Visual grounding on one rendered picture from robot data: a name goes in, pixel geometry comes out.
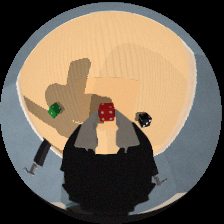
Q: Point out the red die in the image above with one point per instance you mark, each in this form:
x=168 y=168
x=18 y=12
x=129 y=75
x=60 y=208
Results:
x=106 y=112

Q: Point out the light orange flat mat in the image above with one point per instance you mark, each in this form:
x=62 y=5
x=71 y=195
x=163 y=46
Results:
x=92 y=92

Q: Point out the green die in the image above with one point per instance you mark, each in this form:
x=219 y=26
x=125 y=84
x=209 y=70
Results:
x=54 y=110

